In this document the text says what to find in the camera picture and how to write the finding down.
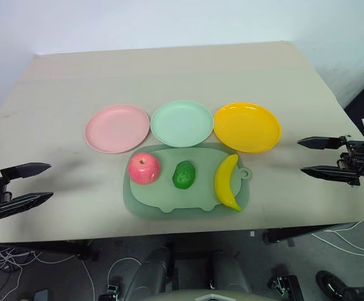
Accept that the red apple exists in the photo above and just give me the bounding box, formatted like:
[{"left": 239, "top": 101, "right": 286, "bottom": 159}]
[{"left": 127, "top": 152, "right": 162, "bottom": 186}]

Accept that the light green cutting board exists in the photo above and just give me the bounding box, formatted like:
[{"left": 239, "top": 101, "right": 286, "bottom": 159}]
[{"left": 128, "top": 147, "right": 252, "bottom": 214}]

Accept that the mint green round plate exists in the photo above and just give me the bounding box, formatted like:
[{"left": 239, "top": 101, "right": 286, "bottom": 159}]
[{"left": 150, "top": 100, "right": 215, "bottom": 147}]

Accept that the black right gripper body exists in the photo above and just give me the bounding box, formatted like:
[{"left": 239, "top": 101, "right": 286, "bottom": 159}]
[{"left": 337, "top": 135, "right": 364, "bottom": 180}]

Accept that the translucent dark green mat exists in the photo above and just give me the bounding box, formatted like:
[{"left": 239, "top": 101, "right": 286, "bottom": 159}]
[{"left": 122, "top": 142, "right": 252, "bottom": 221}]

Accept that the yellow round plate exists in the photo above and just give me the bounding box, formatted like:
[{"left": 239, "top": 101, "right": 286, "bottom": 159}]
[{"left": 213, "top": 102, "right": 282, "bottom": 154}]

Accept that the green avocado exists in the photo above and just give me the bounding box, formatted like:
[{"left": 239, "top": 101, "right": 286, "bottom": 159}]
[{"left": 172, "top": 160, "right": 196, "bottom": 190}]

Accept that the white cable tangle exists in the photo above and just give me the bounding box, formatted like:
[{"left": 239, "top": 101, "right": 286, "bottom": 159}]
[{"left": 0, "top": 246, "right": 97, "bottom": 301}]

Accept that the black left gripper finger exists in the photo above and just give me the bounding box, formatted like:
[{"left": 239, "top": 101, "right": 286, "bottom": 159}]
[
  {"left": 0, "top": 191, "right": 55, "bottom": 219},
  {"left": 0, "top": 162, "right": 51, "bottom": 181}
]

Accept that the black rubber wheel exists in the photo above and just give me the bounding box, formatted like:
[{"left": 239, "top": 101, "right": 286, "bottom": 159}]
[{"left": 315, "top": 270, "right": 364, "bottom": 301}]

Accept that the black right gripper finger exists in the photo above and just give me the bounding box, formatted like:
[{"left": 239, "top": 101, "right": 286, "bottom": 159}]
[
  {"left": 301, "top": 165, "right": 361, "bottom": 186},
  {"left": 297, "top": 136, "right": 346, "bottom": 151}
]

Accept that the dark grey rounded shape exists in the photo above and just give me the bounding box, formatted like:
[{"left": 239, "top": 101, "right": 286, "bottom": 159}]
[{"left": 119, "top": 246, "right": 174, "bottom": 301}]

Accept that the black metal caster bracket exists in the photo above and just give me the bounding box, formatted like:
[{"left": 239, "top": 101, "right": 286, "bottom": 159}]
[
  {"left": 98, "top": 283, "right": 120, "bottom": 301},
  {"left": 270, "top": 275, "right": 302, "bottom": 301}
]

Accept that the black table frame bar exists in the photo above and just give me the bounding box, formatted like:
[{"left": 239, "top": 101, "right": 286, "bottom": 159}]
[
  {"left": 0, "top": 241, "right": 100, "bottom": 261},
  {"left": 262, "top": 221, "right": 360, "bottom": 246}
]

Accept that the pink round plate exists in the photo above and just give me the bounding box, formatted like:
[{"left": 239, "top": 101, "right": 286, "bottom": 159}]
[{"left": 85, "top": 105, "right": 151, "bottom": 154}]

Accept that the yellow banana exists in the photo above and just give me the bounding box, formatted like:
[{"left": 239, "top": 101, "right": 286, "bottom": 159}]
[{"left": 214, "top": 153, "right": 244, "bottom": 213}]

